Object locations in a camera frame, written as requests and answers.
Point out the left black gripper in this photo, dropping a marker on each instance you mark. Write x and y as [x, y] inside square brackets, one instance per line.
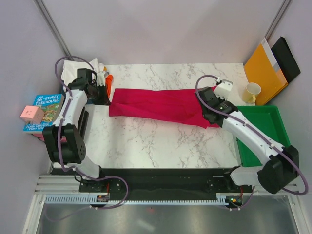
[105, 99]

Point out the red t shirt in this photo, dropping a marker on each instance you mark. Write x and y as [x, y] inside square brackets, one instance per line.
[178, 106]

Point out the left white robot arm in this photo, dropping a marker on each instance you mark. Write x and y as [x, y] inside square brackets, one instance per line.
[64, 139]

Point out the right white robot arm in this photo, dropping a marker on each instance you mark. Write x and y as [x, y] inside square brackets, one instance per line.
[279, 164]

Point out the orange folded t shirt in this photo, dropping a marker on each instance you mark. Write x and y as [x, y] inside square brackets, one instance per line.
[108, 84]

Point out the white folded t shirt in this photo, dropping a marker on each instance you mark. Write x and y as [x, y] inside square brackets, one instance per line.
[70, 68]

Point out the blue treehouse book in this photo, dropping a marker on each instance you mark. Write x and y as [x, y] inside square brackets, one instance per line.
[51, 104]

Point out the pink cube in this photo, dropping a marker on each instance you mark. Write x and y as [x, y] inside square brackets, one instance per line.
[33, 114]

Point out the pink and black dumbbell rack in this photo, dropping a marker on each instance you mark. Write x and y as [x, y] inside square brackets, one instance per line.
[82, 124]

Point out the yellow mug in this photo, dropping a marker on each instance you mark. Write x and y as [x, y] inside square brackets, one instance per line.
[250, 93]

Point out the orange folder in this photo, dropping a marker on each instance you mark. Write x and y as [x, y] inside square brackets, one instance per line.
[262, 68]

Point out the green plastic tray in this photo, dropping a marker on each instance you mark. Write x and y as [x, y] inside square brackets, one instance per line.
[269, 121]

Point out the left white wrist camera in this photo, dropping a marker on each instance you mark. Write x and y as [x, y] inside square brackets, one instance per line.
[101, 78]

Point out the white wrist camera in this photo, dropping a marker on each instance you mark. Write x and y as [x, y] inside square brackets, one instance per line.
[101, 78]
[223, 88]

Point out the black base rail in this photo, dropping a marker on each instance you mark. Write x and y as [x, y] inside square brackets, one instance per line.
[182, 184]

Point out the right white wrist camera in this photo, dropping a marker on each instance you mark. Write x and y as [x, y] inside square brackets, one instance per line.
[223, 88]

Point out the white cable duct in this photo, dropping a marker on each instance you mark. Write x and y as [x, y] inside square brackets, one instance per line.
[107, 199]

